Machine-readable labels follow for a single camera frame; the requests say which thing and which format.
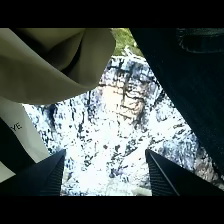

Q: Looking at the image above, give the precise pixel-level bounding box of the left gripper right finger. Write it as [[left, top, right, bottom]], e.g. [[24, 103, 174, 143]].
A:
[[144, 148, 224, 197]]

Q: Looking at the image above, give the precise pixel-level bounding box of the white garment with print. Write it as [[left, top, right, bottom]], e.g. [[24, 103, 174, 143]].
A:
[[0, 95, 51, 184]]

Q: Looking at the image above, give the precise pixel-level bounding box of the beige garment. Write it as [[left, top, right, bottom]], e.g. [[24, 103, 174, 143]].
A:
[[0, 27, 117, 106]]

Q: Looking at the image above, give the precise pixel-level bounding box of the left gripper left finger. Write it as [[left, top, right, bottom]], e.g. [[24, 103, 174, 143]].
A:
[[0, 148, 67, 197]]

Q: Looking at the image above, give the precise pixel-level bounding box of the black garment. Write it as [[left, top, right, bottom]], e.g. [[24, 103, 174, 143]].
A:
[[129, 27, 224, 178]]

